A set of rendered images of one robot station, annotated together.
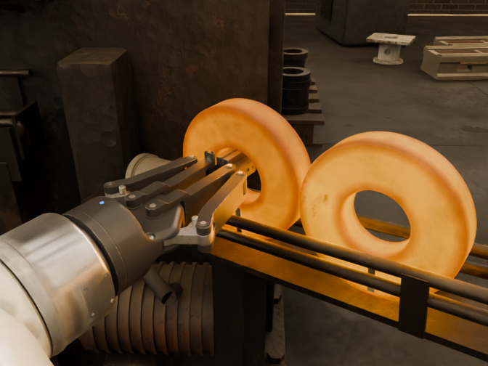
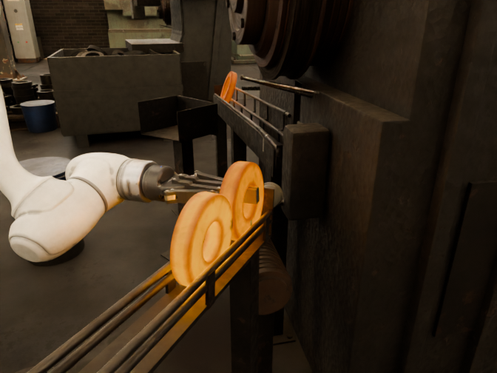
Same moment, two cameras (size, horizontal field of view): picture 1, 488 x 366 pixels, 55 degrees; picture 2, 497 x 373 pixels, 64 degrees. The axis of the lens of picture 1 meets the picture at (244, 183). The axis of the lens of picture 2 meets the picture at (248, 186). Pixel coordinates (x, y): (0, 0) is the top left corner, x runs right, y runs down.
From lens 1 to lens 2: 75 cm
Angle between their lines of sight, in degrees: 67
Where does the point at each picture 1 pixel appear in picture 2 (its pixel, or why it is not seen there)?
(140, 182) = (201, 176)
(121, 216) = (156, 172)
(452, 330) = (166, 301)
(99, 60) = (293, 129)
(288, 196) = not seen: hidden behind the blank
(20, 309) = (114, 174)
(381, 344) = not seen: outside the picture
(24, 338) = (104, 178)
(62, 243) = (134, 166)
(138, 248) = (151, 185)
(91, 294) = (131, 186)
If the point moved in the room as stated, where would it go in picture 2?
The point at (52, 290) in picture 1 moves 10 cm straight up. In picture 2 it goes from (122, 176) to (115, 128)
